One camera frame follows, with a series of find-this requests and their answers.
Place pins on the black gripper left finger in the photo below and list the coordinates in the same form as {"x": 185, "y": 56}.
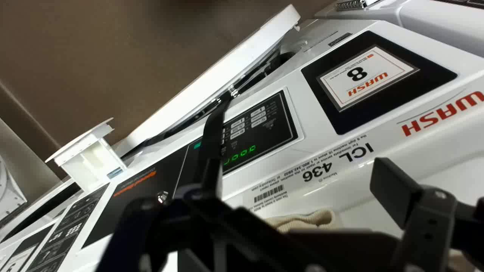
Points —
{"x": 206, "y": 233}

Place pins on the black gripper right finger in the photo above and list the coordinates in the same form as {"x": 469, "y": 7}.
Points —
{"x": 433, "y": 221}

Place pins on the beige cloth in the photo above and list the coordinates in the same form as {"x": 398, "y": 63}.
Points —
{"x": 304, "y": 221}

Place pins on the white left washing machine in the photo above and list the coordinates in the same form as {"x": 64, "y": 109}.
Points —
{"x": 45, "y": 250}

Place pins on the white washing machine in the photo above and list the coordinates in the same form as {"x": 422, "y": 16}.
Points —
{"x": 458, "y": 23}
{"x": 45, "y": 250}

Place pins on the white washer number eight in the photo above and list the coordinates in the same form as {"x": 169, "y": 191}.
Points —
{"x": 307, "y": 120}

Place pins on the white far washing machine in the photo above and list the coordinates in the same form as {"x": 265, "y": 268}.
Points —
{"x": 458, "y": 23}

